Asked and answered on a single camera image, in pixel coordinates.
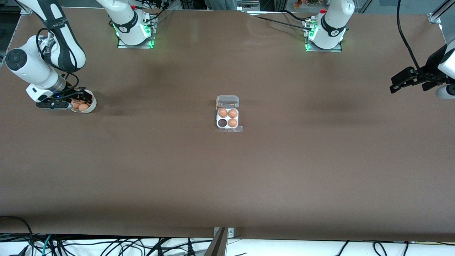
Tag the white round bowl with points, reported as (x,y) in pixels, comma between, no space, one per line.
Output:
(91,107)

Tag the clear plastic egg carton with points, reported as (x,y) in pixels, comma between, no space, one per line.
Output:
(227,118)

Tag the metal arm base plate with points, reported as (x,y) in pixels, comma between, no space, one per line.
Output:
(335,50)
(122,45)

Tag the dark grey camera pole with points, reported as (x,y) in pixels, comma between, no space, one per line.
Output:
(217,246)

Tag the brown egg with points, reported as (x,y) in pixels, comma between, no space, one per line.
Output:
(232,122)
(223,113)
(84,107)
(75,105)
(233,113)

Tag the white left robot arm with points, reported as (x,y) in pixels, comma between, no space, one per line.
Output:
(334,21)

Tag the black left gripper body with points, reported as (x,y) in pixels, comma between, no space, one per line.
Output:
(427,74)

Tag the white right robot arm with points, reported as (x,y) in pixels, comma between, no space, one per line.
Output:
(32,67)

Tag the aluminium frame profile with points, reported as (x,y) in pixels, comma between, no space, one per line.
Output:
(440,12)

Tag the clear plastic egg tray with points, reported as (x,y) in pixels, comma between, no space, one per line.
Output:
(237,129)

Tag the silver table edge bracket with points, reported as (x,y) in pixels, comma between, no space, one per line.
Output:
(231,233)

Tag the small aluminium corner bracket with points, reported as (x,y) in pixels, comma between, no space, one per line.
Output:
(25,11)

